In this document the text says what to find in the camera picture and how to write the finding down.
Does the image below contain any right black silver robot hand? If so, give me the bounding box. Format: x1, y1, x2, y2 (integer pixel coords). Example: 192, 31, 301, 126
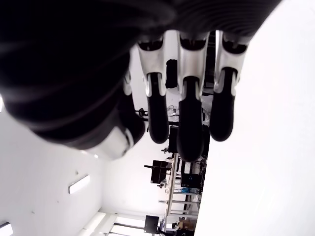
0, 0, 283, 162

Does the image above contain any black computer monitor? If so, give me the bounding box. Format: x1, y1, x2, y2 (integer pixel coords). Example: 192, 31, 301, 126
145, 215, 159, 233
168, 125, 182, 154

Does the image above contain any black computer case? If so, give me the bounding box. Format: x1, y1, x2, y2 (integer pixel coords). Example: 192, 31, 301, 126
181, 173, 205, 188

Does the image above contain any brown cardboard box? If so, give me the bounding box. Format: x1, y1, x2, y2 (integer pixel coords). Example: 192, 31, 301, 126
177, 218, 197, 231

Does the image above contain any white ceiling light panel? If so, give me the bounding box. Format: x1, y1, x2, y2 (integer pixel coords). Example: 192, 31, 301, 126
0, 222, 13, 236
68, 174, 90, 195

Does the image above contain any white metal desk frame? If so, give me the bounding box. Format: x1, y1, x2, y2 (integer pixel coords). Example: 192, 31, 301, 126
163, 153, 201, 223

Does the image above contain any small black monitor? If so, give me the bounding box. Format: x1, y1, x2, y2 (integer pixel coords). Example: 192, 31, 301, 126
151, 159, 172, 184

